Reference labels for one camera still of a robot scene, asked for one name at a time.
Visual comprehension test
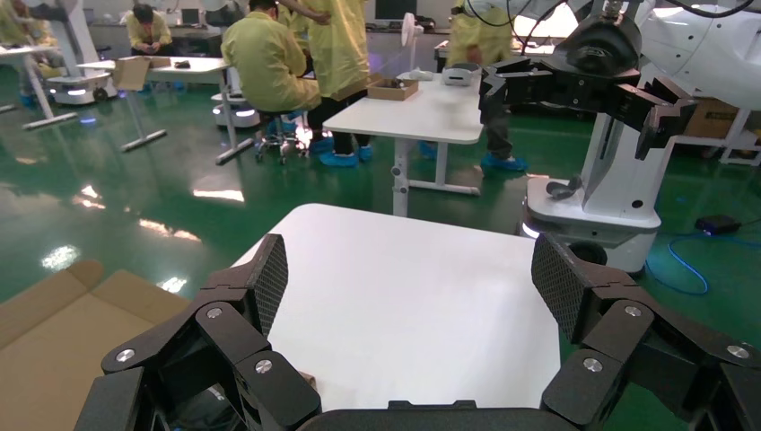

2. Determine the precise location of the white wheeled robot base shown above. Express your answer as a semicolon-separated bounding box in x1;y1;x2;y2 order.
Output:
520;111;676;276
211;68;261;129

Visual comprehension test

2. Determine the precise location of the cardboard box with open flap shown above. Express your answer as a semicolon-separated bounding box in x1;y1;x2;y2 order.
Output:
111;55;173;92

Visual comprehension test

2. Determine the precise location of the white table frame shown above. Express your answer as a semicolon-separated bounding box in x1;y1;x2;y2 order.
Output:
674;107;761;169

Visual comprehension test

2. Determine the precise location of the small grey plastic part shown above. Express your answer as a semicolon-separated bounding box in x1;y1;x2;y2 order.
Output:
546;175;585;201

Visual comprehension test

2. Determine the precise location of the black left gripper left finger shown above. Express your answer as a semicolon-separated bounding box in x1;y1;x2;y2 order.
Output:
101;233;323;431

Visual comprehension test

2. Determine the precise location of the white wheeled robot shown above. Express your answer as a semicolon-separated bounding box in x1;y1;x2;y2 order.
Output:
46;0;118;107

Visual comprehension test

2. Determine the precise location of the black computer monitor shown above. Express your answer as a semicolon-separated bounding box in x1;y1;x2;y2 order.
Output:
372;0;419;26

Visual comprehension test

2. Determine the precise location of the small white desk fan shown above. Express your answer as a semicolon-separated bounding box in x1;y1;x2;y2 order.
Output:
399;12;425;77

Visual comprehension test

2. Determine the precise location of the open cardboard tray box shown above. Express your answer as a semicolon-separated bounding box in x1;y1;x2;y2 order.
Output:
365;75;421;102

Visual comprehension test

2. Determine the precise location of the white VR headset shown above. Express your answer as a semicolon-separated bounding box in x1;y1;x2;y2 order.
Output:
441;61;483;88

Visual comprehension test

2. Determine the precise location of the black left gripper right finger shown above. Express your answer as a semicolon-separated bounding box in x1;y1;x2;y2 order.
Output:
530;233;761;431

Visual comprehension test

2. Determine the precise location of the person in yellow coat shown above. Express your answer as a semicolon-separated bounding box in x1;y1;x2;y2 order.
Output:
418;0;530;173
0;0;64;110
276;0;376;169
121;3;175;59
221;0;322;114

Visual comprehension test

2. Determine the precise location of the brown cardboard storage box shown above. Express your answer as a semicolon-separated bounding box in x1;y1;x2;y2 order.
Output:
0;259;318;431

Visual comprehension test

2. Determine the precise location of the blue floor cable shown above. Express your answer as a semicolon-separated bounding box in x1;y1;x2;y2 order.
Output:
643;230;761;297

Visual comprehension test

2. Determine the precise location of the swivel stool with casters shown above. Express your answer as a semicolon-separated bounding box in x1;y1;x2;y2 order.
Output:
254;109;311;166

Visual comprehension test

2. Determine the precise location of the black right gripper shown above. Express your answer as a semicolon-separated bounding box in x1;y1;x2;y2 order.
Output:
478;12;698;162

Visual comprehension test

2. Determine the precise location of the black power adapter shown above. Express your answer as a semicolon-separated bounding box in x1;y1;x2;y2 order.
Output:
694;214;743;237

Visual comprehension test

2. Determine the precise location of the white work table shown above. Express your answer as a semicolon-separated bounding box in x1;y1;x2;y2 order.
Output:
77;56;257;168
0;44;80;132
321;72;485;219

